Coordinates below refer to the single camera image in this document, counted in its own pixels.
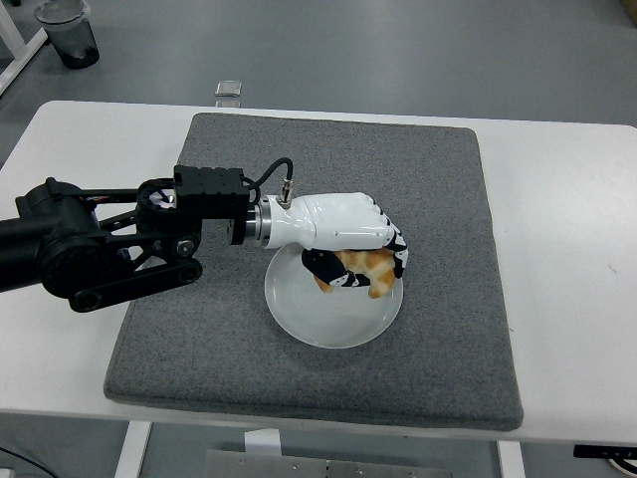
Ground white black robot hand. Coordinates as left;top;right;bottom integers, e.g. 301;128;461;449
269;191;411;290

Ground golden croissant bread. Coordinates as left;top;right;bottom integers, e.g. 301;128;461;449
314;247;399;301

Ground pale grey round plate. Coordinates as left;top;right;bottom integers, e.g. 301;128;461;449
264;242;405;350

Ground grey metal plate with screws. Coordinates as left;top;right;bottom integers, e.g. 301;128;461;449
205;449;449;478

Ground grey felt mat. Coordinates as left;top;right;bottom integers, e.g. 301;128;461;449
103;112;525;432

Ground white table leg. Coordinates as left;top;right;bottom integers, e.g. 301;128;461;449
497;440;527;478
113;421;153;478

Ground clear plastic cup dark drink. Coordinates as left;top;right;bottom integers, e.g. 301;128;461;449
33;0;101;71

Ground black bar under table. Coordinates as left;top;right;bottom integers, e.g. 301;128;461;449
572;443;637;460

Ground white table centre bracket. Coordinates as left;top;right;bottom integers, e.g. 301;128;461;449
243;428;284;457

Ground white furniture frame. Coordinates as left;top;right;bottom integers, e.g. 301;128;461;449
0;0;50;99

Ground thin black floor cable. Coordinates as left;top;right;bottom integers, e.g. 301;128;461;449
0;445;49;478

